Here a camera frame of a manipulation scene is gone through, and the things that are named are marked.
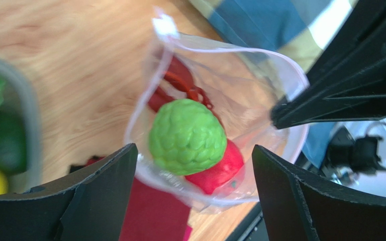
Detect blue beige checked pillow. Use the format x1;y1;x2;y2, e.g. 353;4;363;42
187;0;361;168

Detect green custard apple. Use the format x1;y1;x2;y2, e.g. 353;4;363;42
148;99;227;176

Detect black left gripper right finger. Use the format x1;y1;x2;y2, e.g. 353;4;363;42
252;145;386;240

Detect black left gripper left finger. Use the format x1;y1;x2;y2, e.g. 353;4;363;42
0;144;138;240

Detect red toy lobster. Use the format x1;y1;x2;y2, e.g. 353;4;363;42
145;55;225;128

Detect dark green avocado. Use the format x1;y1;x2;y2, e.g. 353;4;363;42
0;110;27;175

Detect clear zip top bag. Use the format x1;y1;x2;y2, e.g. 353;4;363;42
124;9;309;213

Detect dark red folded cloth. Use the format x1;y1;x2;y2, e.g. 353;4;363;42
84;157;191;241

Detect pink folded cloth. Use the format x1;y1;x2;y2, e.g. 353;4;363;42
182;225;192;241

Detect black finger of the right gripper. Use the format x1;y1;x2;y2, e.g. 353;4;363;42
270;1;386;129

